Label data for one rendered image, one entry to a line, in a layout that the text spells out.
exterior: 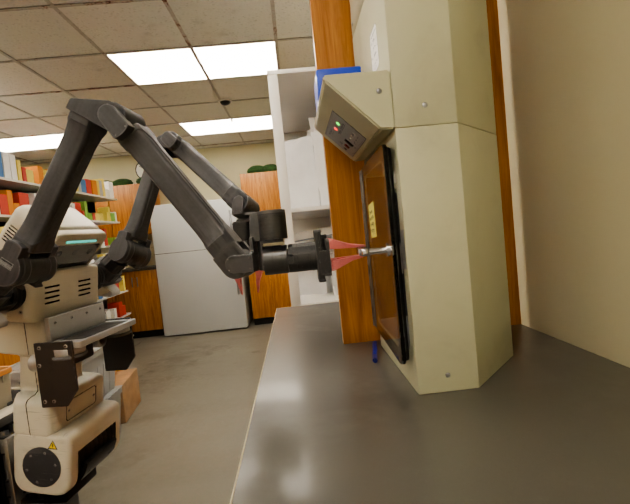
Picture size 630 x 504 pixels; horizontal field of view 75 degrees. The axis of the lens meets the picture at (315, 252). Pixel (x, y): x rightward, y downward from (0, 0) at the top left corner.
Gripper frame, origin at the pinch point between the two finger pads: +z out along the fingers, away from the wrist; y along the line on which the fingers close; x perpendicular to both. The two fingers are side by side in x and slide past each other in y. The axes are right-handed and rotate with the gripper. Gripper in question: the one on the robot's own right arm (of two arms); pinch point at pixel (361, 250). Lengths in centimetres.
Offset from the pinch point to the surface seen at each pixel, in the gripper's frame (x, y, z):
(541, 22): 14, 48, 49
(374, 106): -10.9, 25.0, 3.0
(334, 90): -10.6, 28.3, -3.5
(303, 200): 131, 21, -8
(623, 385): -16.1, -26.2, 39.3
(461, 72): -8.3, 30.2, 19.7
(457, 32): -8.5, 37.1, 19.5
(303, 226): 213, 9, -8
